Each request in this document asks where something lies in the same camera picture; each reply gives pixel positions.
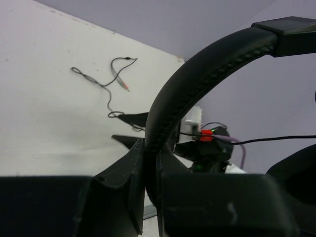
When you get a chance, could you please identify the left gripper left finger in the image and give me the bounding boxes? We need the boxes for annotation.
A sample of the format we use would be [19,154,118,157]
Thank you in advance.
[93,138,145,234]

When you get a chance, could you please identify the black headphones with cable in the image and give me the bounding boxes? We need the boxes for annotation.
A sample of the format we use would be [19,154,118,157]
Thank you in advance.
[78,16,316,237]

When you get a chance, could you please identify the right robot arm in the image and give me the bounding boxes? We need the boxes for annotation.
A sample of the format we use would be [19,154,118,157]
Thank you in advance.
[108,110,239,173]

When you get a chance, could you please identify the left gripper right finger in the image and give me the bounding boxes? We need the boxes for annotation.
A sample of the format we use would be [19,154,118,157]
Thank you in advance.
[156,149,190,237]

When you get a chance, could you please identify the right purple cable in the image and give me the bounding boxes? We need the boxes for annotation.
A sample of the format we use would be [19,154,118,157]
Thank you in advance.
[214,134,247,170]

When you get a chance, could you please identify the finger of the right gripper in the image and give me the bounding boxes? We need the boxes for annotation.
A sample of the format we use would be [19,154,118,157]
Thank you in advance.
[111,135,143,150]
[118,112,149,128]

